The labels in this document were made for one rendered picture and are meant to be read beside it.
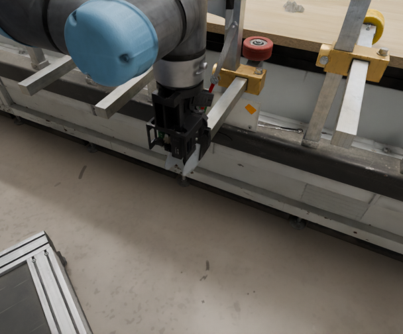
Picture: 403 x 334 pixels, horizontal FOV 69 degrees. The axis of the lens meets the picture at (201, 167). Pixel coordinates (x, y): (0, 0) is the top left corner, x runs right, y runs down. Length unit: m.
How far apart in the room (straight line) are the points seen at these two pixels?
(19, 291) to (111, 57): 1.08
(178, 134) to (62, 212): 1.29
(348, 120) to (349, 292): 1.04
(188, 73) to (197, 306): 1.05
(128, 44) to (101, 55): 0.03
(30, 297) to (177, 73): 1.01
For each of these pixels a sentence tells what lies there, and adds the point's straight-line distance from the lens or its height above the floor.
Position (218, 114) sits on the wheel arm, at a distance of 0.66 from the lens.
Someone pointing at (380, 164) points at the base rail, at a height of 0.70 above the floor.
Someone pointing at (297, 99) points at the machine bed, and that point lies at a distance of 1.05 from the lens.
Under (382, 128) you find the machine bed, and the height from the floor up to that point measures 0.67.
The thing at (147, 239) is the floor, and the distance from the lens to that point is 1.46.
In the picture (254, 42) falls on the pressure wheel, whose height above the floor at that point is 0.90.
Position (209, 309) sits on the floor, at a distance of 1.31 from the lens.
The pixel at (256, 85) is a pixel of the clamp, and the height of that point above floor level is 0.85.
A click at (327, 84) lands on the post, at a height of 0.89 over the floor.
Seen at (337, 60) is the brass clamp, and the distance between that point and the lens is 0.73.
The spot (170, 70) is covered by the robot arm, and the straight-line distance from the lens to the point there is 0.41.
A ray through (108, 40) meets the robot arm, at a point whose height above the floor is 1.14.
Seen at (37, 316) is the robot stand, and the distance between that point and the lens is 1.21.
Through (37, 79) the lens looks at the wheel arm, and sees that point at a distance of 0.91.
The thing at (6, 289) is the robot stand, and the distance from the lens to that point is 1.30.
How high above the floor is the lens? 1.25
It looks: 46 degrees down
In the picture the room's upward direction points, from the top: straight up
